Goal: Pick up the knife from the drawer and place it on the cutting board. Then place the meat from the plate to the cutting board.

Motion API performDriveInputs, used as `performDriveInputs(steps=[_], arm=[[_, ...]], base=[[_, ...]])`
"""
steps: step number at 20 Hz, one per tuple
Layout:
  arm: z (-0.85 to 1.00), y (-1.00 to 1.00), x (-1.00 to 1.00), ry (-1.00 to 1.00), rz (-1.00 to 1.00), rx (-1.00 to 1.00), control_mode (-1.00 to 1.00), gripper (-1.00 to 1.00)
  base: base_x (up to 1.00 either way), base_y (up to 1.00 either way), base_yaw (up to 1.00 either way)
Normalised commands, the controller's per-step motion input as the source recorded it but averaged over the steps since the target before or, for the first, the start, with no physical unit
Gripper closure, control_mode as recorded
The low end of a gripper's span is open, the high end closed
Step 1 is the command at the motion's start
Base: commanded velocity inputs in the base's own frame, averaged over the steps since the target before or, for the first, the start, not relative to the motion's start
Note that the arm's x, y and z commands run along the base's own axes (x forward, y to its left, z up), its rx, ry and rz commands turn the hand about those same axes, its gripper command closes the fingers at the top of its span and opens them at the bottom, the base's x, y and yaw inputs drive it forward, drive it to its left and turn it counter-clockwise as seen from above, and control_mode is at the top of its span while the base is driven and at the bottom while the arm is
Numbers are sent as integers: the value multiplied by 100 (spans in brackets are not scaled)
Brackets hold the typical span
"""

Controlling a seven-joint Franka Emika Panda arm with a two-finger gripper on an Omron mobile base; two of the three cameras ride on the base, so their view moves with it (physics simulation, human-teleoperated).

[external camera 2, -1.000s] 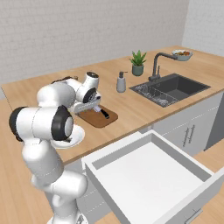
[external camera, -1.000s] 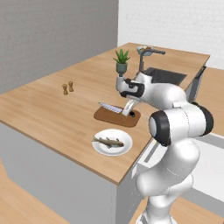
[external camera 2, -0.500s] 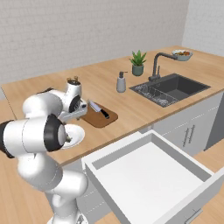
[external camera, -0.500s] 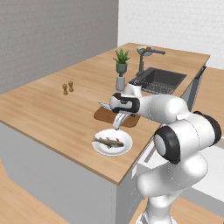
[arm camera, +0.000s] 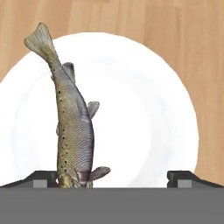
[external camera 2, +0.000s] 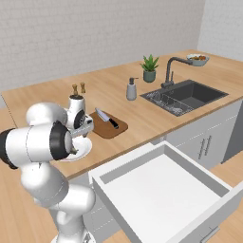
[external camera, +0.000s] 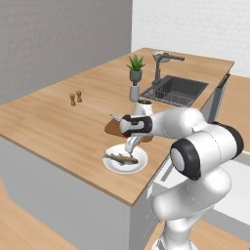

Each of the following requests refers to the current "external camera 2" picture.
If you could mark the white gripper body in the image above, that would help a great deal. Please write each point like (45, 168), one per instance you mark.
(83, 130)

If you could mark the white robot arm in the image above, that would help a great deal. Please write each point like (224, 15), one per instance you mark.
(38, 144)

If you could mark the white round plate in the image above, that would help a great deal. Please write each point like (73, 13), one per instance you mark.
(83, 148)

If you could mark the brown wooden cutting board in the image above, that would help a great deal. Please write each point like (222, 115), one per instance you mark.
(107, 128)

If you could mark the open white drawer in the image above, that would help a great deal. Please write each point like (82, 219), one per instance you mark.
(158, 193)

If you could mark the wooden salt shaker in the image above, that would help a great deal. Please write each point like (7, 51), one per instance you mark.
(82, 87)

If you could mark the grey soap dispenser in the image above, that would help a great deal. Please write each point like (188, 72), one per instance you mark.
(131, 91)

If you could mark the green potted plant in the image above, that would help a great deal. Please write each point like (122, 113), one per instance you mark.
(149, 68)

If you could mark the dark grey tap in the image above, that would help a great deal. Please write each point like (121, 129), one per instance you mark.
(169, 71)

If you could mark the grey cupboard door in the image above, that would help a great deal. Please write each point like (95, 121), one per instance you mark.
(221, 139)
(186, 144)

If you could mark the dark grey sink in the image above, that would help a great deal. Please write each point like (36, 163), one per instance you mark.
(202, 93)

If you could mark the grey bowl with food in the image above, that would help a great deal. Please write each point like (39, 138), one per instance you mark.
(197, 60)

